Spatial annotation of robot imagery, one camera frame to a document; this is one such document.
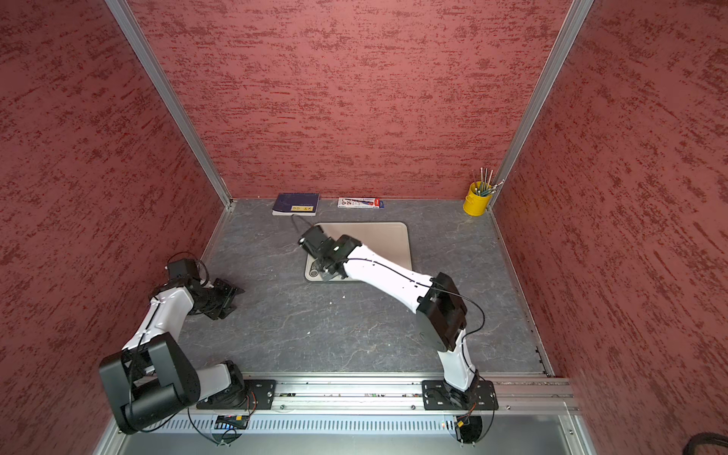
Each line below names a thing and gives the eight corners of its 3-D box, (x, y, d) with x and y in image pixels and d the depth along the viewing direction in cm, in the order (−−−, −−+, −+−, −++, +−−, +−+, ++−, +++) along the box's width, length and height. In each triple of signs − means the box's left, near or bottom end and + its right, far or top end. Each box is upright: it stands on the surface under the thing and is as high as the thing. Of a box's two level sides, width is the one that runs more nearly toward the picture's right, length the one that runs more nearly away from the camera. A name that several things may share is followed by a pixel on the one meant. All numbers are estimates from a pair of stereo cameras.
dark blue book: (273, 215, 118) (271, 211, 117) (279, 196, 126) (277, 192, 124) (316, 215, 119) (315, 212, 117) (319, 196, 126) (319, 193, 124)
